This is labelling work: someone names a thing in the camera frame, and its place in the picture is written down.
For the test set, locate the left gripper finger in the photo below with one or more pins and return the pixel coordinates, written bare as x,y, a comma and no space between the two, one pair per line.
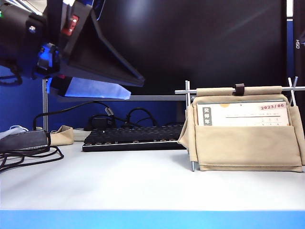
95,90
95,62

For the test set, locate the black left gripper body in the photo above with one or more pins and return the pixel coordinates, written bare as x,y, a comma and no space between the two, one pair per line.
35,47

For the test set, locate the beige canvas calendar stand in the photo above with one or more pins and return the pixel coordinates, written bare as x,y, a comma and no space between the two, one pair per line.
238,148

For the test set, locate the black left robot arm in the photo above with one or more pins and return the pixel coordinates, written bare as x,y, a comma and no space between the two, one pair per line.
6,35

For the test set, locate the June calendar paper page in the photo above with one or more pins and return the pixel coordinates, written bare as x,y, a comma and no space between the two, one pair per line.
238,112

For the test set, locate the white power strip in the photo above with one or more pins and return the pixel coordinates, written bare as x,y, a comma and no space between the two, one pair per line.
79,134

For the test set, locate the small beige fabric pouch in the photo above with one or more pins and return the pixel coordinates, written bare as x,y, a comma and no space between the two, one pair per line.
63,137

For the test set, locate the black mechanical keyboard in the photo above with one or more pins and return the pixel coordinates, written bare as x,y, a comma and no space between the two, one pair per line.
131,137

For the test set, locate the black power adapter brick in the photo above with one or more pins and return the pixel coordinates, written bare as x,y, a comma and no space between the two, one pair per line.
23,140

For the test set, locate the white face mask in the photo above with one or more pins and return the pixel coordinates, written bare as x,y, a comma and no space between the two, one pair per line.
6,134

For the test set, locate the black AOC computer monitor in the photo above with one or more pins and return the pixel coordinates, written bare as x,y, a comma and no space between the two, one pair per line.
190,47

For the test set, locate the black HSD computer monitor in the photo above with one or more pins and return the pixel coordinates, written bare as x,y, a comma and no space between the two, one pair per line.
297,59

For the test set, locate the black wall plug adapter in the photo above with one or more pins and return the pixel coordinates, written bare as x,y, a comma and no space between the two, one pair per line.
98,122

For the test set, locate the silver partition post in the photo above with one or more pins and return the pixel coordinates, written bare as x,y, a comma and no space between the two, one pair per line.
45,107

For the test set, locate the left wrist camera housing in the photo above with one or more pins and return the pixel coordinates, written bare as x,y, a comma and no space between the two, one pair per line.
98,7

